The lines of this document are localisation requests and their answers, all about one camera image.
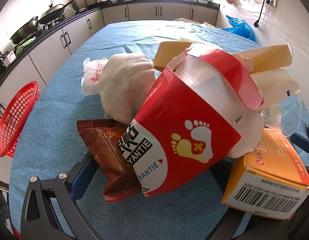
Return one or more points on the small white box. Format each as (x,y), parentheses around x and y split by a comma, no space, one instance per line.
(10,56)

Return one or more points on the red and white carton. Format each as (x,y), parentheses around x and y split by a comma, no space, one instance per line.
(189,110)

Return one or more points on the clear plastic container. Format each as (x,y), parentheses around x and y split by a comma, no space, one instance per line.
(287,115)

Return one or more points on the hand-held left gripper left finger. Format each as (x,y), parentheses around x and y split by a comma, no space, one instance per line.
(84,172)

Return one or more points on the black wok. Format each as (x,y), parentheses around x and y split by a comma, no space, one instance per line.
(53,12)

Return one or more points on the white plastic bag red print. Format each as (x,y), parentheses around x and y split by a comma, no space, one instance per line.
(90,80)

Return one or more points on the yellow cardboard box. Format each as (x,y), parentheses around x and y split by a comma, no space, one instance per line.
(264,55)

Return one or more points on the brown snack wrapper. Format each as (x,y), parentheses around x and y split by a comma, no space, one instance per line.
(112,150)

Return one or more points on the red plastic basket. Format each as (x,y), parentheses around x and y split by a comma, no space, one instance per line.
(14,120)

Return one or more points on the white lower kitchen cabinets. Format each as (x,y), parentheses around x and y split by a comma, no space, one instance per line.
(77,33)

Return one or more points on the blue plastic bag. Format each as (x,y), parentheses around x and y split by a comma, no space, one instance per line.
(239,26)

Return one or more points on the black kitchen countertop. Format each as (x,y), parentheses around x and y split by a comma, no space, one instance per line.
(154,0)

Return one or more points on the white cloth bundle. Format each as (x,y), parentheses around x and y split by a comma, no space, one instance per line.
(127,85)

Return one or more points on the dark frying pan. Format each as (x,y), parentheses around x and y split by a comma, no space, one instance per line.
(24,31)

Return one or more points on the orange medicine box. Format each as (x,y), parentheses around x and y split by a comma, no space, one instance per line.
(269,170)

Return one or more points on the gas stove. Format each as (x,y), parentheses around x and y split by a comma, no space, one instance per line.
(48,25)

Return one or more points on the blue tablecloth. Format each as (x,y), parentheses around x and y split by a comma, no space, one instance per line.
(69,120)

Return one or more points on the green cloth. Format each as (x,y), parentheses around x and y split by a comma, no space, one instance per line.
(24,45)

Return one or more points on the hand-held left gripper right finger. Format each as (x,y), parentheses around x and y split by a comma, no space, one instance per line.
(238,225)

